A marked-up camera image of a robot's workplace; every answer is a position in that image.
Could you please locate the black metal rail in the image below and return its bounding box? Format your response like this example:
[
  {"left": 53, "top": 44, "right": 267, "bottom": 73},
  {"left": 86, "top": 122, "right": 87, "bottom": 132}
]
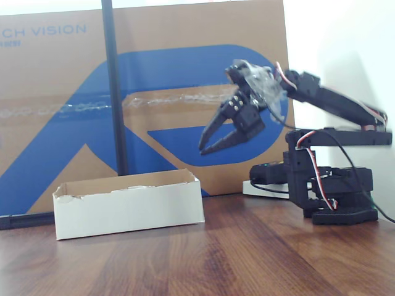
[{"left": 0, "top": 211, "right": 56, "bottom": 231}]

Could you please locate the white power strip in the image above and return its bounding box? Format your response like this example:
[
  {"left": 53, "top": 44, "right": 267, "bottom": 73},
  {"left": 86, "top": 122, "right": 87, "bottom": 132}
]
[{"left": 242, "top": 179, "right": 291, "bottom": 200}]

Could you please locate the white cardboard box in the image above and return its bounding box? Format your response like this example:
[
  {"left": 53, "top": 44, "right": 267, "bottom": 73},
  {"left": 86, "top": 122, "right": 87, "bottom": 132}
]
[{"left": 52, "top": 168, "right": 206, "bottom": 241}]

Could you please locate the brown carton with blue print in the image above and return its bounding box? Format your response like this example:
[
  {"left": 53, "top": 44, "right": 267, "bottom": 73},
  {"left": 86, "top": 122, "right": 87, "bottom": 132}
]
[{"left": 0, "top": 0, "right": 296, "bottom": 216}]

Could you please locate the black power adapter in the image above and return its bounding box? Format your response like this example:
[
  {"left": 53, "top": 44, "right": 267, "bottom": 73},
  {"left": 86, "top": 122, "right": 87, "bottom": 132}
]
[{"left": 249, "top": 162, "right": 291, "bottom": 186}]

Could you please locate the red white servo wire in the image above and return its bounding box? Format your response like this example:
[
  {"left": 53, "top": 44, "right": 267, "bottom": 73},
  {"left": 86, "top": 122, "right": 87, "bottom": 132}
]
[
  {"left": 273, "top": 61, "right": 388, "bottom": 127},
  {"left": 294, "top": 129, "right": 339, "bottom": 211}
]

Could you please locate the black camera cable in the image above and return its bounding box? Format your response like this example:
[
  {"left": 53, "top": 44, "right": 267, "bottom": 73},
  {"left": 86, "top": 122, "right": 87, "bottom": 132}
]
[{"left": 271, "top": 115, "right": 395, "bottom": 223}]

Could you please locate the black camera wrapped in plastic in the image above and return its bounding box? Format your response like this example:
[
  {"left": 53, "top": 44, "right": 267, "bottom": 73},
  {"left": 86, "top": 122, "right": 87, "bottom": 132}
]
[{"left": 224, "top": 59, "right": 288, "bottom": 124}]

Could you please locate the black metal pole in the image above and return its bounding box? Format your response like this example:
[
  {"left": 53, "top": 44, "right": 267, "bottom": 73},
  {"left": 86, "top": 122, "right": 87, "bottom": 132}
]
[{"left": 101, "top": 0, "right": 130, "bottom": 177}]

